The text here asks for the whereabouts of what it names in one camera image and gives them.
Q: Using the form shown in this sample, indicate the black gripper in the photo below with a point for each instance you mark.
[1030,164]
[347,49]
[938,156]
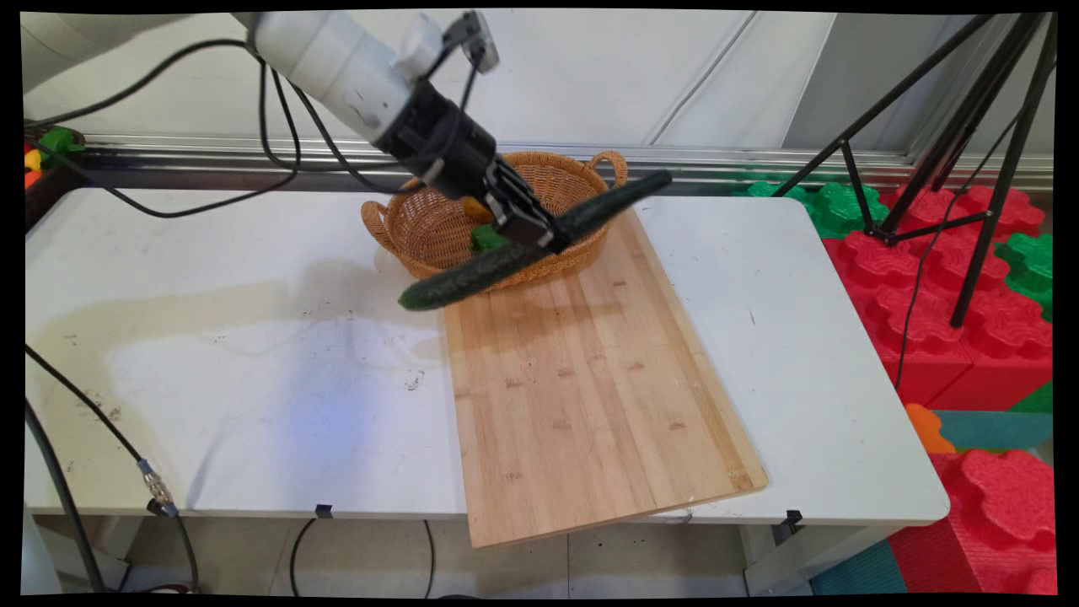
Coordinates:
[447,147]

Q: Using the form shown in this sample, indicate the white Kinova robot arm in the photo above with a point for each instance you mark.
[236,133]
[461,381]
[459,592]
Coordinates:
[329,67]

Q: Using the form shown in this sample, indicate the orange-brown potato toy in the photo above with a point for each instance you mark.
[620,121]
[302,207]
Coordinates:
[476,209]

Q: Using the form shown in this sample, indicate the green bell pepper toy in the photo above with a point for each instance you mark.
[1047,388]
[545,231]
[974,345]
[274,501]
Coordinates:
[485,240]

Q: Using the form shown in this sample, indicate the aluminium wall rail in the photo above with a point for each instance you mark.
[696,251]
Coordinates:
[716,160]

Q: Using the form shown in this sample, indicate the large red foam block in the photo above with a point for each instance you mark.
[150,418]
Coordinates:
[927,337]

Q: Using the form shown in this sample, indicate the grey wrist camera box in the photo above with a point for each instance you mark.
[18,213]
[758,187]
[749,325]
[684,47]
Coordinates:
[421,46]

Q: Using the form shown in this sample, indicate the white table leg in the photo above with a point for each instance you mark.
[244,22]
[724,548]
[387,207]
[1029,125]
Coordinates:
[801,561]

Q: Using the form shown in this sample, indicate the long dark green cucumber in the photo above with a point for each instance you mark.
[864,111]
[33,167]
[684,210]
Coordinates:
[472,271]

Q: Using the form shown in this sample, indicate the black table edge clip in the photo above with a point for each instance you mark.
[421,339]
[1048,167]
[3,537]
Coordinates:
[324,511]
[792,520]

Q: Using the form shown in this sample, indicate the black camera tripod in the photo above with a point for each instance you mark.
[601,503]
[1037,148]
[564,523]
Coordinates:
[995,110]

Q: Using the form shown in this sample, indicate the teal foam mat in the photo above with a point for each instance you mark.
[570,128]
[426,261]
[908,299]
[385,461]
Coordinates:
[999,430]

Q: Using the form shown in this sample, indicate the green foam block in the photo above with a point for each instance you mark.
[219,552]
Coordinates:
[830,206]
[1030,265]

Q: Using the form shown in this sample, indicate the orange foam piece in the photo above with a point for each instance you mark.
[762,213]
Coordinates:
[927,430]

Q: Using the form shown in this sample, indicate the bamboo cutting board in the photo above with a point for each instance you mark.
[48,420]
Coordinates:
[582,388]

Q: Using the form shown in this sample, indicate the yellow toy piece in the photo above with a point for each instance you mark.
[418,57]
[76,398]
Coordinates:
[32,158]

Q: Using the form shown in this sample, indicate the green toy vegetable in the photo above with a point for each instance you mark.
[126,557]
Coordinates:
[59,142]

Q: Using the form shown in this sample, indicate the orange-red toy piece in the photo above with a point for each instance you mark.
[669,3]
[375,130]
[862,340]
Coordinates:
[30,178]

